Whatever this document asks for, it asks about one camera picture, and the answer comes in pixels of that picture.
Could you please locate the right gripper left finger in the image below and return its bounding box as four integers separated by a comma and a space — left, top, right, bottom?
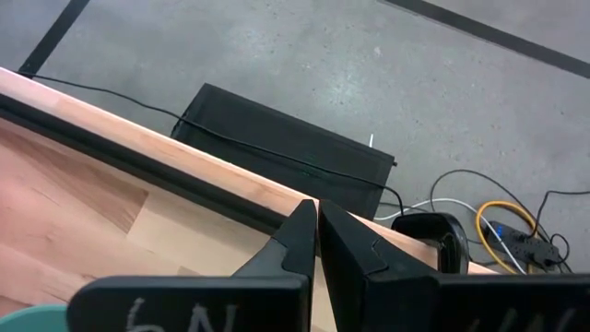
232, 198, 319, 278

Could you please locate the yellow looped cable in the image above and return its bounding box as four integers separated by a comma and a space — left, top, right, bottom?
475, 200, 540, 276

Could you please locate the black rectangular floor case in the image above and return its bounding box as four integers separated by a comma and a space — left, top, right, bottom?
170, 82, 398, 221

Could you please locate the white floor cable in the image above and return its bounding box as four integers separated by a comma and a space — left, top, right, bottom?
373, 196, 527, 276

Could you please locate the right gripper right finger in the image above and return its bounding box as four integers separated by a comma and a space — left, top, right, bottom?
317, 198, 440, 332

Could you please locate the black power strip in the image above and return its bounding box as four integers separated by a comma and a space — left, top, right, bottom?
487, 219, 561, 272

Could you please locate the thin black cable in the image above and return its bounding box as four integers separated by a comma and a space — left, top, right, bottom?
17, 71, 406, 217

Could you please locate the black floor cable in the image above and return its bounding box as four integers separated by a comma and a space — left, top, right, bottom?
529, 189, 590, 241
429, 168, 575, 274

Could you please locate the green plastic bin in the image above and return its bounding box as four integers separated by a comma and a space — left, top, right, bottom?
0, 303, 69, 332

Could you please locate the black table clamp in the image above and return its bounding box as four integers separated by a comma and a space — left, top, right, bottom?
390, 211, 471, 276

